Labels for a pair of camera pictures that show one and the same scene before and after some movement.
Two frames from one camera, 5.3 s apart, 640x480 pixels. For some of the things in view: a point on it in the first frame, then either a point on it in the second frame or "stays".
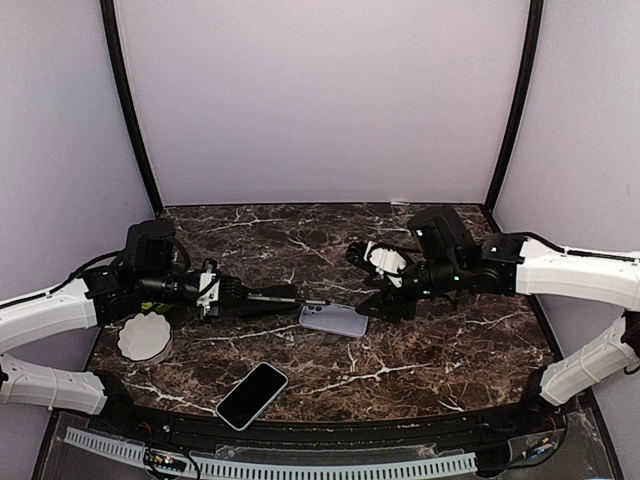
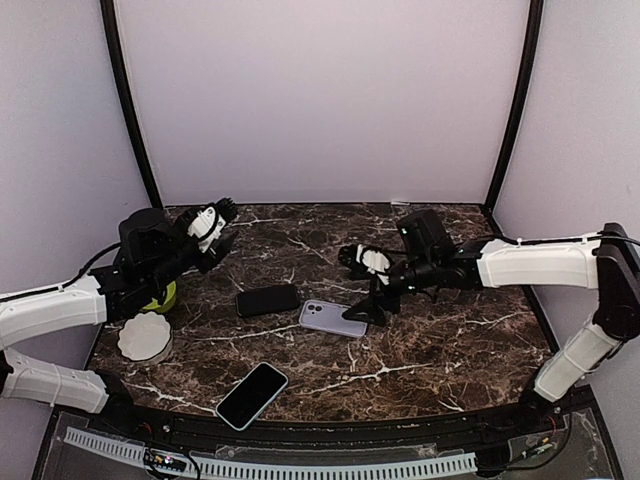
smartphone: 248,403 stays
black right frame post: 534,27 stays
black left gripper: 254,291 to 215,255
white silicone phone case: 334,318 stays
